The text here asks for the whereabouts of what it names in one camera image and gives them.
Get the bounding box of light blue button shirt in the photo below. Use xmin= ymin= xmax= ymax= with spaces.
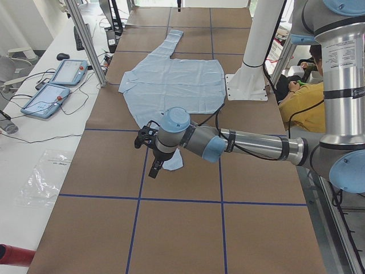
xmin=119 ymin=29 xmax=226 ymax=162

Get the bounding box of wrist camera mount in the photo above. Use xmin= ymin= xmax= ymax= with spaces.
xmin=134 ymin=120 xmax=160 ymax=150

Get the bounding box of clear plastic bag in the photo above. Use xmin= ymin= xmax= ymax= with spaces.
xmin=15 ymin=150 xmax=75 ymax=208

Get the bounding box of black power adapter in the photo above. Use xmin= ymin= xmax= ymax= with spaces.
xmin=106 ymin=30 xmax=118 ymax=53

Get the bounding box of black computer mouse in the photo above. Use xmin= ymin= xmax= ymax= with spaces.
xmin=56 ymin=53 xmax=70 ymax=61

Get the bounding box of black keyboard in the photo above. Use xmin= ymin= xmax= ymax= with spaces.
xmin=74 ymin=23 xmax=91 ymax=51

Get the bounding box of aluminium frame post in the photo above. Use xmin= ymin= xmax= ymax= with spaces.
xmin=64 ymin=0 xmax=107 ymax=87

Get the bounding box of blue teach pendant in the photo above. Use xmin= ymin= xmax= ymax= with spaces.
xmin=21 ymin=83 xmax=71 ymax=119
xmin=50 ymin=59 xmax=88 ymax=86

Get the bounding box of lower blue teach pendant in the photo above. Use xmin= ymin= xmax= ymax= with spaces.
xmin=21 ymin=83 xmax=71 ymax=119

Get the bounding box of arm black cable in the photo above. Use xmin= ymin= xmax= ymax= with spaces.
xmin=196 ymin=108 xmax=283 ymax=161

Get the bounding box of red cylinder object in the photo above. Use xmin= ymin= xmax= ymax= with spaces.
xmin=1 ymin=244 xmax=35 ymax=267

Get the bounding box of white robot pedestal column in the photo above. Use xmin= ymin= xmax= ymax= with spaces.
xmin=226 ymin=0 xmax=286 ymax=101

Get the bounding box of plastic water bottle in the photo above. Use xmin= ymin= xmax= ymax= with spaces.
xmin=0 ymin=118 xmax=18 ymax=134

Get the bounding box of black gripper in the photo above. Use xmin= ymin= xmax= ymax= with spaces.
xmin=148 ymin=149 xmax=175 ymax=179

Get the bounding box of person in yellow shirt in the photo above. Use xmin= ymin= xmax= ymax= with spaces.
xmin=275 ymin=44 xmax=326 ymax=134

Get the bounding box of upper blue teach pendant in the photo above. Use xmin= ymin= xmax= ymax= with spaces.
xmin=50 ymin=59 xmax=88 ymax=86

